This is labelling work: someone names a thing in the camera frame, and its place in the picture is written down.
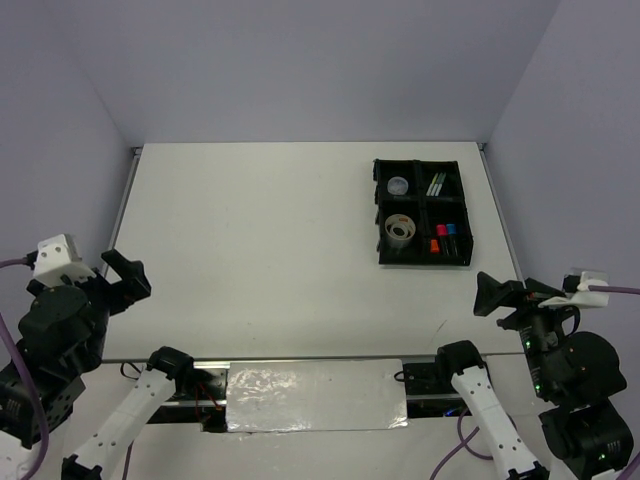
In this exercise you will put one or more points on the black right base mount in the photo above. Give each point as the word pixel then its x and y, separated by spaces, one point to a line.
pixel 429 393

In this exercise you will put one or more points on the pink highlighter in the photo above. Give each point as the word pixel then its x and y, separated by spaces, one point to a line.
pixel 442 234

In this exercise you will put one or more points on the green thin pen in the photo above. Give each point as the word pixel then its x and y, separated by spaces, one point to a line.
pixel 436 186

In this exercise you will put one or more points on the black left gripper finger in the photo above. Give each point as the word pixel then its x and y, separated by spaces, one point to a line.
pixel 115 261
pixel 136 286

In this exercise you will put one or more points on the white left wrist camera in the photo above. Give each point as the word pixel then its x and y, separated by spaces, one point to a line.
pixel 58 262

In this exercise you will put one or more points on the small clear tape roll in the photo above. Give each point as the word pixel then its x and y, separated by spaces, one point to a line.
pixel 401 227

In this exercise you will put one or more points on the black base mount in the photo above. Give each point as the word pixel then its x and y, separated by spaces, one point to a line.
pixel 429 393
pixel 201 403

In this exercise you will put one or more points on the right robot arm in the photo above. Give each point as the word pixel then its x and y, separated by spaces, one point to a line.
pixel 577 371

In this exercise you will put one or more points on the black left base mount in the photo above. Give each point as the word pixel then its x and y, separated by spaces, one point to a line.
pixel 201 403

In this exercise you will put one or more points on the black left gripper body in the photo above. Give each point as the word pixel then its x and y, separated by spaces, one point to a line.
pixel 107 298

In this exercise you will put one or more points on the black four-compartment tray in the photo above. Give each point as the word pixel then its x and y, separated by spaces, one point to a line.
pixel 426 211

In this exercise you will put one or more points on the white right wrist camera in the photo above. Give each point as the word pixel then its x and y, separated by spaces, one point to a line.
pixel 576 290

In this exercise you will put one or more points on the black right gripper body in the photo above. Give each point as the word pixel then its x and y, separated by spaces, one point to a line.
pixel 529 317

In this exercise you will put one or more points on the silver foil cover plate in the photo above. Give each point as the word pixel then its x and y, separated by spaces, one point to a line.
pixel 310 396

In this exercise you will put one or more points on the yellow thin pen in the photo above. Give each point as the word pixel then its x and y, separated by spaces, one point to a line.
pixel 433 184

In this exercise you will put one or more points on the blue highlighter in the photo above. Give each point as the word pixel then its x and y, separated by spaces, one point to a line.
pixel 453 239

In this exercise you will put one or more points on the clear round pin jar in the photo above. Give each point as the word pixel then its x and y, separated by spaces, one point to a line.
pixel 398 186

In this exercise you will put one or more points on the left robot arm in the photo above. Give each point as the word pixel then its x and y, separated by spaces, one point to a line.
pixel 62 339

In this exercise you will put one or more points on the grey thin pen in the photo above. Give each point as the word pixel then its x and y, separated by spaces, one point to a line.
pixel 440 184

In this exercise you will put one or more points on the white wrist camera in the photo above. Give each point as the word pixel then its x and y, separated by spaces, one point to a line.
pixel 58 262
pixel 576 290

